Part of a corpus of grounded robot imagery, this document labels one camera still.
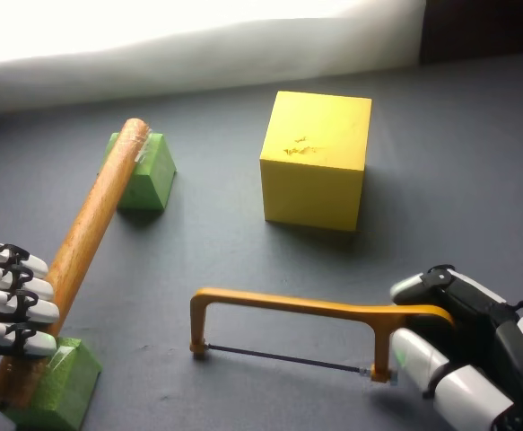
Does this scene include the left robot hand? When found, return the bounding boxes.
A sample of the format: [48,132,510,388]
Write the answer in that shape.
[0,236,61,359]

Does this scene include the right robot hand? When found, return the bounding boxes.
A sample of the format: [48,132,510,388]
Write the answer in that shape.
[388,263,523,431]

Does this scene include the wooden rod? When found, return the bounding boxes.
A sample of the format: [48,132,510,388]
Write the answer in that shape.
[0,118,153,408]

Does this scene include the yellow frame hacksaw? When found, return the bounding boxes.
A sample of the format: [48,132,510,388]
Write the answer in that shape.
[188,286,455,385]

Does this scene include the green support block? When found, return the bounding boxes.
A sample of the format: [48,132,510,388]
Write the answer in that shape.
[102,131,178,211]
[3,336,105,431]

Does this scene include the grey table cloth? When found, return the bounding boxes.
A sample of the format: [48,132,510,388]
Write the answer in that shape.
[0,48,523,431]

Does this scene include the yellow wooden cube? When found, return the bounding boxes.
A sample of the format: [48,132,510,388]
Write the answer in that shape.
[259,91,373,233]

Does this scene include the white backdrop sheet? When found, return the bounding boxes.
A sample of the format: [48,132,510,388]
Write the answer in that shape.
[0,0,426,113]

